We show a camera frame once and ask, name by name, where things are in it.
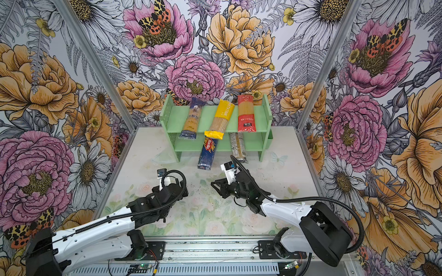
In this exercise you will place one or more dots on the red spaghetti pack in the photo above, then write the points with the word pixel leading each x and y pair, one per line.
pixel 246 120

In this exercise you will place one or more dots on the yellow spaghetti pack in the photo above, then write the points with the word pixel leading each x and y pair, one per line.
pixel 221 119

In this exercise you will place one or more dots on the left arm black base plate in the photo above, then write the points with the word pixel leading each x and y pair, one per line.
pixel 152 251

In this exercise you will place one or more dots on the blue Don Reggio spaghetti pack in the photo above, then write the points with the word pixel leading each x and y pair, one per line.
pixel 192 122

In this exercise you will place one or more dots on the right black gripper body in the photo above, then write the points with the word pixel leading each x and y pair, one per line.
pixel 233 190

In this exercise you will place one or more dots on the green circuit board right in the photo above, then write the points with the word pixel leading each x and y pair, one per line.
pixel 292 265

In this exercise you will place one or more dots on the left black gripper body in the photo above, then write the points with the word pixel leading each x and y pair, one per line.
pixel 164 213

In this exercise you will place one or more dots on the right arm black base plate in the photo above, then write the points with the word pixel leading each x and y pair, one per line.
pixel 267 249

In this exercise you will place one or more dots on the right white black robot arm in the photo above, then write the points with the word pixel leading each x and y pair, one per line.
pixel 311 229

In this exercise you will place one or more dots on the green wooden two-tier shelf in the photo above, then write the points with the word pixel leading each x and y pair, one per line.
pixel 173 118

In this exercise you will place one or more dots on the green circuit board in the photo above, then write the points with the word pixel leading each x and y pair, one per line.
pixel 292 265
pixel 144 268

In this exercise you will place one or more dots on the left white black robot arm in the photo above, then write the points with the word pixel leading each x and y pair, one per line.
pixel 116 236

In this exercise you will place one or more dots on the left aluminium corner post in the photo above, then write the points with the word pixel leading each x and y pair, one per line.
pixel 87 47

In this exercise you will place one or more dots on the aluminium corner post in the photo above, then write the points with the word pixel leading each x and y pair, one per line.
pixel 344 28
pixel 87 47

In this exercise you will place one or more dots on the blue Barilla spaghetti box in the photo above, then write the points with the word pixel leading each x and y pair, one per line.
pixel 207 153

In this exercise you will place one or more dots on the right aluminium corner post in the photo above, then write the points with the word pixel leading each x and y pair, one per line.
pixel 344 28

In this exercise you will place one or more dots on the aluminium front rail frame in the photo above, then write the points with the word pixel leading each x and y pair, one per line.
pixel 221 256

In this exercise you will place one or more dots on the green circuit board left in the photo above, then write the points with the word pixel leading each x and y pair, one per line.
pixel 144 268

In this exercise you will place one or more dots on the clear Ankara spaghetti pack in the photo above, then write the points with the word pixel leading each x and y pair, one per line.
pixel 238 146

